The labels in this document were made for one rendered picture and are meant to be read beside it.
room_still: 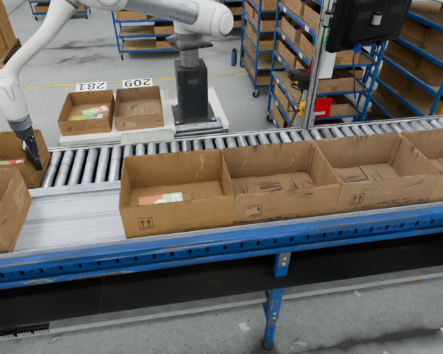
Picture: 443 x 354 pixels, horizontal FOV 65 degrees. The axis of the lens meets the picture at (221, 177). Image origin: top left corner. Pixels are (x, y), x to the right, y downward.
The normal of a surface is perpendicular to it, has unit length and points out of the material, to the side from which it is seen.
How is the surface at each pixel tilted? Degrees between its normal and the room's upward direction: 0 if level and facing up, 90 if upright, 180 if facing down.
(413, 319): 0
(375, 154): 90
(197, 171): 89
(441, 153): 89
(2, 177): 90
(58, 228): 0
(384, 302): 0
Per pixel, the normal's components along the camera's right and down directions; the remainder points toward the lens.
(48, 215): 0.00, -0.78
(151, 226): 0.15, 0.63
